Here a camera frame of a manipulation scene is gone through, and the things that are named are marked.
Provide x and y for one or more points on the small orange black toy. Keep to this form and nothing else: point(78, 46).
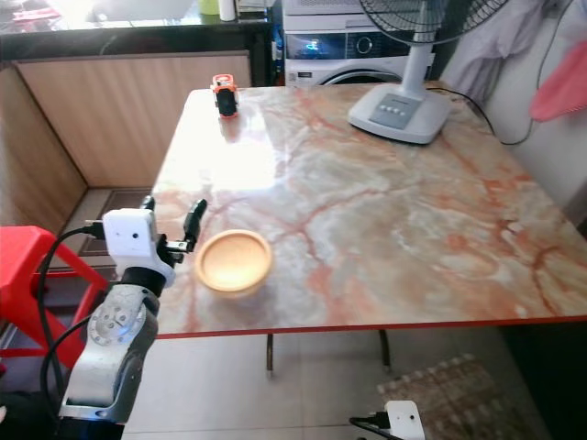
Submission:
point(225, 96)

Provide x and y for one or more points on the pink cloth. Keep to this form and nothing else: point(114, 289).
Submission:
point(564, 96)

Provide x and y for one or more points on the dark brown floor mat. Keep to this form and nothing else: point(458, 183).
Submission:
point(105, 202)

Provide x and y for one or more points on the tan orange plastic bowl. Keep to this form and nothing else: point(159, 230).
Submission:
point(234, 258)

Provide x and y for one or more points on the white bottle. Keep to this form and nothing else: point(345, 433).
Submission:
point(227, 9)

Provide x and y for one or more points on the marble top table red edge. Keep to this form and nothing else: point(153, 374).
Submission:
point(385, 220)

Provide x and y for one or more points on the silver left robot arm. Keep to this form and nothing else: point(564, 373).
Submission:
point(115, 344)

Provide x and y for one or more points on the red plastic stool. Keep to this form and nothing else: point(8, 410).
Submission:
point(23, 266)

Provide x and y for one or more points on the white pedestal fan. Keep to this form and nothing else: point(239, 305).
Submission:
point(399, 110)

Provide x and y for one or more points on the wooden corner bench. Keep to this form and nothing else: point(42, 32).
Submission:
point(110, 119)

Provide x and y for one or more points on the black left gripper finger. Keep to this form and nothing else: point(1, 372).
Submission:
point(148, 203)
point(195, 218)

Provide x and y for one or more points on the grey hanging cloth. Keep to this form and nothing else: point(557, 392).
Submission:
point(504, 50)

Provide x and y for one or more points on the beige woven floor rug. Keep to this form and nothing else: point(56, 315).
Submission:
point(449, 394)

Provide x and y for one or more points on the white washing machine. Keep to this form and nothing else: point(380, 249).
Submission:
point(321, 50)

